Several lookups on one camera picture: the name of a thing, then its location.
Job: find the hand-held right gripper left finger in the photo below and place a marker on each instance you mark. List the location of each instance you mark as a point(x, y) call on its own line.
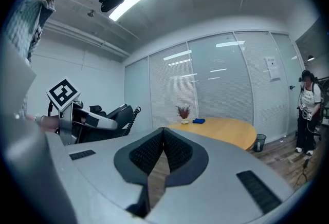
point(102, 166)

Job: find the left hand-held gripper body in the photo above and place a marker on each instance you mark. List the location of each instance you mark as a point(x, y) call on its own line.
point(64, 94)

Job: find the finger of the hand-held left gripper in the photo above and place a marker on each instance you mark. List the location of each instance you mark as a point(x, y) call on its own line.
point(105, 122)
point(95, 109)

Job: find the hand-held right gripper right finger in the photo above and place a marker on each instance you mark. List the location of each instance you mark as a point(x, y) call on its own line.
point(218, 166)

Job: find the person's left forearm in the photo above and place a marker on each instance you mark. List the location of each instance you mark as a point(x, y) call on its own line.
point(51, 123)

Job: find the round wooden table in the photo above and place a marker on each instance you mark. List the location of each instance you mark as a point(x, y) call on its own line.
point(221, 130)

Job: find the black mesh waste bin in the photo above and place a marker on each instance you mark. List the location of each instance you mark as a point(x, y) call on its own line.
point(260, 142)

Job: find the blue cloth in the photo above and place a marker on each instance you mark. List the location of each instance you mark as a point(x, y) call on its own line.
point(198, 120)

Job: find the small potted plant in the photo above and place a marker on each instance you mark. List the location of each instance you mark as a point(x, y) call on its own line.
point(183, 113)

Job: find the person's checked shirt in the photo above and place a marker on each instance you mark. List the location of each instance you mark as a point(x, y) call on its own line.
point(23, 20)

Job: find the ceiling sprinkler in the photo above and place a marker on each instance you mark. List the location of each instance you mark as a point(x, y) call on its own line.
point(91, 13)

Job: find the white paper notice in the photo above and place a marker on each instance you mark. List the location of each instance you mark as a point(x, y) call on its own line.
point(273, 68)

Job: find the black pendant lamp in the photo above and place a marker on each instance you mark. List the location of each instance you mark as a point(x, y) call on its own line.
point(311, 58)

